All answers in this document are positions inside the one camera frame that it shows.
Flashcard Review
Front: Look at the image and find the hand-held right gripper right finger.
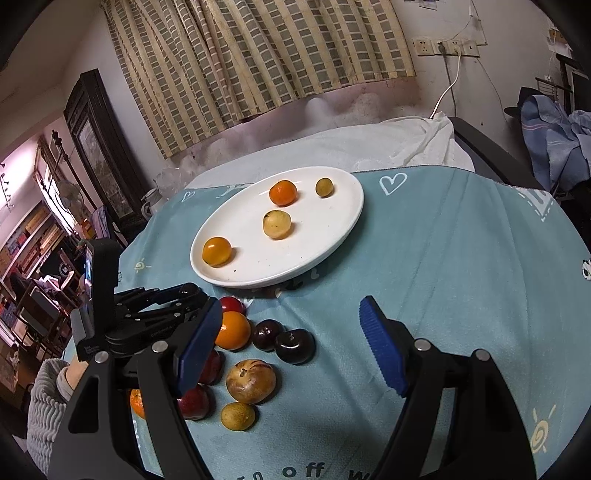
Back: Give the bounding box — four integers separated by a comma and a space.
359, 295, 539, 480

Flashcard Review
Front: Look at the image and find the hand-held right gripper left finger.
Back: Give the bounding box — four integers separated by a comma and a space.
48, 298, 225, 480

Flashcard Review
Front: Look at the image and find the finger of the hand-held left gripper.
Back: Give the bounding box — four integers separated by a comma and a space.
134, 307, 205, 350
115, 282, 211, 310

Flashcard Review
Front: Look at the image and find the bright red plum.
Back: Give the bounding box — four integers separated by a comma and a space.
218, 296, 246, 317

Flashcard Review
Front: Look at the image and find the brown passion fruit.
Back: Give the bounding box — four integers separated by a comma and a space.
225, 359, 277, 403

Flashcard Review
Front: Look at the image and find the black plum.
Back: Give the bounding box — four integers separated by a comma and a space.
275, 329, 317, 365
252, 319, 284, 352

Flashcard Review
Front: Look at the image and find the small yellow fruit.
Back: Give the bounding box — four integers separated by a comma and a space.
220, 401, 257, 432

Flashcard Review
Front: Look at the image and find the white oval plate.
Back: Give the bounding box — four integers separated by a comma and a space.
190, 166, 365, 289

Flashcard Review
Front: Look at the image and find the person's left forearm grey sleeve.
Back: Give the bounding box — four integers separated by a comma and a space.
25, 357, 89, 467

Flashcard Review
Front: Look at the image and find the yellow-orange tangerine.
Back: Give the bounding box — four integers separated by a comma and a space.
202, 236, 233, 267

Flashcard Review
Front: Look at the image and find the wooden shelf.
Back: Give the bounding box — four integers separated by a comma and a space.
0, 198, 70, 287

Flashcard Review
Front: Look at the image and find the white kettle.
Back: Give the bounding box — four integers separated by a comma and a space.
141, 188, 164, 220

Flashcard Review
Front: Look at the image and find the white standing fan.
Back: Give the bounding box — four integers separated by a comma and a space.
55, 178, 86, 217

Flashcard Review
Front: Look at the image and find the teal printed tablecloth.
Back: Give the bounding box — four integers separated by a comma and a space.
62, 167, 591, 480

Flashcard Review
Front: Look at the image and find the clear plastic bag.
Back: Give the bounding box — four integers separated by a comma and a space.
159, 167, 195, 191

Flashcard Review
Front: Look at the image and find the yellow round fruit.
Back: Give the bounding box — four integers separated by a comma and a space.
263, 209, 293, 241

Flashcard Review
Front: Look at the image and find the white blanket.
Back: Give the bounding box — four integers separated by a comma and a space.
185, 113, 476, 190

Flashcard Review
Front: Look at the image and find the checked beige curtain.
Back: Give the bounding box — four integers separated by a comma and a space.
102, 0, 416, 160

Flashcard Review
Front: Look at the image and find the blue clothes pile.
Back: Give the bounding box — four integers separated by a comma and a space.
521, 95, 591, 195

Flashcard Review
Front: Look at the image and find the white power cable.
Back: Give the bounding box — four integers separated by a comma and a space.
429, 44, 462, 120

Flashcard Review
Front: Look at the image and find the white wall socket strip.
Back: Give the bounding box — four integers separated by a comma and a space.
412, 38, 478, 58

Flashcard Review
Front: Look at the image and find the black plug cable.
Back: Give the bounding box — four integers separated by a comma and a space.
438, 42, 458, 117

